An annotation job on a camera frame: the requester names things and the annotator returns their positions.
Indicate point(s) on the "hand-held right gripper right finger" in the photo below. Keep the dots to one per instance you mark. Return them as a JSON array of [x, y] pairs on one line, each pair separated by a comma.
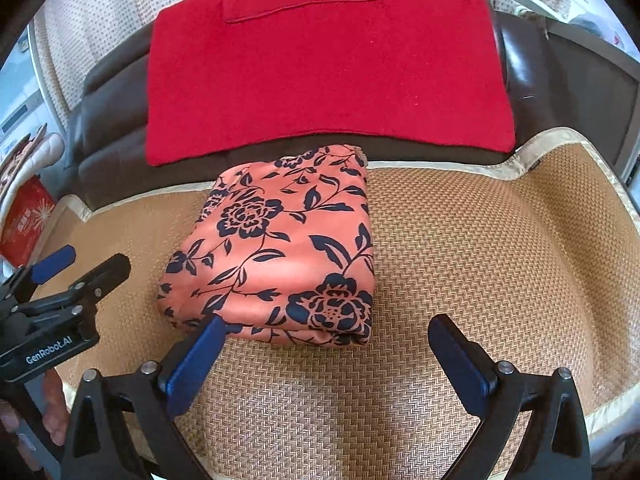
[[457, 365]]

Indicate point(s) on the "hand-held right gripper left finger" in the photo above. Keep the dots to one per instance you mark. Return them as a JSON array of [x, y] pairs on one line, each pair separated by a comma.
[[197, 365]]

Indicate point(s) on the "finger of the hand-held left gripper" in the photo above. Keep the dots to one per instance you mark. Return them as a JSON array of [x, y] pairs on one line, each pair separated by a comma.
[[107, 270], [52, 262]]

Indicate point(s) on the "orange floral garment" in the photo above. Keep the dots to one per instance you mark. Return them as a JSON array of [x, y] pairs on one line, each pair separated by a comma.
[[280, 240]]

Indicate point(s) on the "person's left hand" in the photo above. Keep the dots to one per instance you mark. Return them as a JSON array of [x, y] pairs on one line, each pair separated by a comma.
[[56, 405]]

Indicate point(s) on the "red gift box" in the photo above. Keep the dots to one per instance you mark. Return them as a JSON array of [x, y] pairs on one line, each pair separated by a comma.
[[27, 220]]

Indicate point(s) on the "dark brown leather sofa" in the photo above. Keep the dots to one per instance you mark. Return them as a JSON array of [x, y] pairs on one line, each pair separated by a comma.
[[115, 160]]

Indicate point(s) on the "pale quilted cushion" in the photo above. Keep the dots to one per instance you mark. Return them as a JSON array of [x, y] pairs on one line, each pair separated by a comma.
[[45, 152]]

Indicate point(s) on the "woven rattan seat mat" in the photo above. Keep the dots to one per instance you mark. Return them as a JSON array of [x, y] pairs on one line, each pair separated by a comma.
[[475, 240]]

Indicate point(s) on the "white appliance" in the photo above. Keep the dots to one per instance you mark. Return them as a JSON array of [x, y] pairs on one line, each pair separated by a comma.
[[20, 100]]

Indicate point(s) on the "red towel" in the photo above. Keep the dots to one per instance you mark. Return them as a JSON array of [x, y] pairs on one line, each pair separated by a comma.
[[325, 85]]

